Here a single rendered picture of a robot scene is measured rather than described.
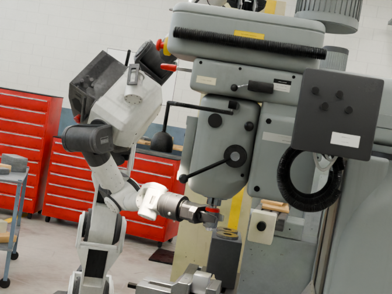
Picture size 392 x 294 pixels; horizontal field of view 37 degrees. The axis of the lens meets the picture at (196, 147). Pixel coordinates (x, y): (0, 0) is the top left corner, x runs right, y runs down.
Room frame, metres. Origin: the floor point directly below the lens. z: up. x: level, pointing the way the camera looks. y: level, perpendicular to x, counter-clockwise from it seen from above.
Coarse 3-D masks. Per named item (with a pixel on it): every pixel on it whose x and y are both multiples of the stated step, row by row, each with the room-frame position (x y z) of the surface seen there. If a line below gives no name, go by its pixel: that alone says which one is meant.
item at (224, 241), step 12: (216, 228) 2.44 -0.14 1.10; (228, 228) 2.47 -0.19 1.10; (216, 240) 2.28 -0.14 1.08; (228, 240) 2.29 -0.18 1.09; (240, 240) 2.32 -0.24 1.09; (216, 252) 2.28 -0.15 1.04; (228, 252) 2.28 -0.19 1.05; (240, 252) 2.28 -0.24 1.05; (216, 264) 2.28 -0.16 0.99; (228, 264) 2.28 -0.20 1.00; (216, 276) 2.28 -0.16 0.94; (228, 276) 2.28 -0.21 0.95
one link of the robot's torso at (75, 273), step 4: (76, 272) 2.71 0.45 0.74; (80, 272) 2.72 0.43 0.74; (72, 276) 2.64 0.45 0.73; (76, 276) 2.70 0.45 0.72; (108, 276) 2.73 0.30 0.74; (72, 280) 2.59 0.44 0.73; (108, 280) 2.71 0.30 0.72; (112, 280) 2.73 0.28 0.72; (72, 284) 2.57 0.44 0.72; (112, 284) 2.67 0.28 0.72; (68, 288) 2.57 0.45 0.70; (72, 288) 2.55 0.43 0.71; (112, 288) 2.62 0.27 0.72; (68, 292) 2.56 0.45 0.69; (108, 292) 2.59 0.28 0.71; (112, 292) 2.60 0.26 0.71
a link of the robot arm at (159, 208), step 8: (152, 192) 1.99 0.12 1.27; (160, 192) 1.99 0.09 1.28; (168, 192) 1.97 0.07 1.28; (144, 200) 1.99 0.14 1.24; (152, 200) 1.98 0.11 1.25; (160, 200) 1.95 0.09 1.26; (144, 208) 1.97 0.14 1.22; (152, 208) 1.96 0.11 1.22; (160, 208) 1.94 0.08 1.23; (144, 216) 1.99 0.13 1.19; (152, 216) 1.97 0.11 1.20
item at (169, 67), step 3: (162, 66) 2.02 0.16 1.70; (165, 66) 2.02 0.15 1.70; (168, 66) 2.02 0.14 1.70; (171, 66) 2.02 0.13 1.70; (174, 66) 2.02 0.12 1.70; (165, 69) 2.03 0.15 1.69; (168, 69) 2.02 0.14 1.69; (171, 69) 2.02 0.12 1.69; (174, 69) 2.02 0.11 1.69; (177, 69) 2.02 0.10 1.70; (180, 69) 2.02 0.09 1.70; (183, 69) 2.02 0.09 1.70; (186, 69) 2.02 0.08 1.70; (189, 69) 2.01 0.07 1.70
